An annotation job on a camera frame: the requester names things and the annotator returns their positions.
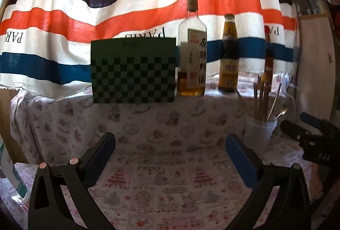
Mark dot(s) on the gold spoon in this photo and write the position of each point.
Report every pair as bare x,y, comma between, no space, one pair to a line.
284,109

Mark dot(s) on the teal white object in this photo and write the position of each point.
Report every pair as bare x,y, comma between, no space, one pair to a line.
20,192

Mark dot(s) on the green checkered box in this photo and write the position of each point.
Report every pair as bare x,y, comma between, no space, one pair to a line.
133,70

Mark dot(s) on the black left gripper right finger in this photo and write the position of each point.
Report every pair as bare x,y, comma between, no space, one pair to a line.
291,207

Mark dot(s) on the beige cabinet panel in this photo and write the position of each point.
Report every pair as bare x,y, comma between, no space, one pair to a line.
316,72

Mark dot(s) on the dark sauce bottle yellow label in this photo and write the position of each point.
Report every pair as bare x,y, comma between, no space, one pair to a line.
229,57

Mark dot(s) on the wooden chopstick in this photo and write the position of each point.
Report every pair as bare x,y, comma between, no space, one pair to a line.
265,101
261,89
255,100

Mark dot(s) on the wooden chopstick in cup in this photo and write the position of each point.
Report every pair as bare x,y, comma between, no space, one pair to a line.
265,101

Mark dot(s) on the white plastic cup stack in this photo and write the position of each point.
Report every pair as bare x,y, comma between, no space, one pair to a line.
258,134

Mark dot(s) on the striped hanging cloth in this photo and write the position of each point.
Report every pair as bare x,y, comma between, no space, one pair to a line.
46,44

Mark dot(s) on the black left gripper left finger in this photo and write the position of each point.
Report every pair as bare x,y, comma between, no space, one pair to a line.
48,208

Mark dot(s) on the clear liquor bottle amber liquid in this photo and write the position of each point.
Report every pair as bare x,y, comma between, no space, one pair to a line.
192,47

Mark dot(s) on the rose gold fork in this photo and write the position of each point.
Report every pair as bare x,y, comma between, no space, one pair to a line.
274,102

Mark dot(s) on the printed patterned tablecloth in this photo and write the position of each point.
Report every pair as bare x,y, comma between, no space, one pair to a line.
169,169

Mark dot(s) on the small red-capped sauce bottle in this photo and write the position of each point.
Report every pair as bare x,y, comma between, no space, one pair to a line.
267,76

